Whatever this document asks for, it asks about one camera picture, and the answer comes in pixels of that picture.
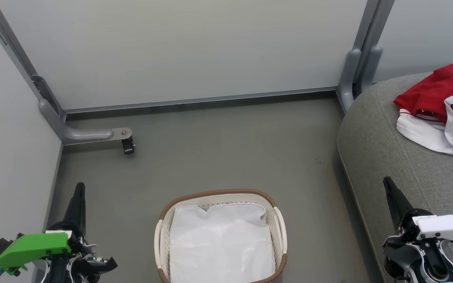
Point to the cream laundry basket brown rim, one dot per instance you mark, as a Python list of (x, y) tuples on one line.
[(279, 236)]

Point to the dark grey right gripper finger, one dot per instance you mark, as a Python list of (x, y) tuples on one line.
[(397, 202)]

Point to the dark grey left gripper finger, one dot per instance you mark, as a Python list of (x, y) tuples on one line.
[(78, 208)]

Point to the grey partition bottom rail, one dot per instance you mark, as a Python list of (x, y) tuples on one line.
[(195, 101)]

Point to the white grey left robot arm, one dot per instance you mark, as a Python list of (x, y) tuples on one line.
[(63, 271)]

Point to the black caster wheel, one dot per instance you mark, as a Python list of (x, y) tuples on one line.
[(127, 146)]

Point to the grey fabric sofa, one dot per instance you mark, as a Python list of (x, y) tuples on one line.
[(387, 137)]

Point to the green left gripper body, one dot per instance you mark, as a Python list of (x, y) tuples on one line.
[(34, 245)]

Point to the grey partition post bracket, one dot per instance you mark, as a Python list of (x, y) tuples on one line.
[(348, 74)]

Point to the grey partition foot bracket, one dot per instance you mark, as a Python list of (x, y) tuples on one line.
[(85, 135)]

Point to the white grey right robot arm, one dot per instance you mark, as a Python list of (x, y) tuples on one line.
[(427, 263)]

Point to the grey partition upright frame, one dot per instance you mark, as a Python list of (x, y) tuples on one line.
[(10, 43)]

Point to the white basket liner cloth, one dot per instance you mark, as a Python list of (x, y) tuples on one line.
[(220, 243)]

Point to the red jersey with white sleeve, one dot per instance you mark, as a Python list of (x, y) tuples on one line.
[(427, 92)]

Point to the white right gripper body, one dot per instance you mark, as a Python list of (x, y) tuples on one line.
[(442, 226)]

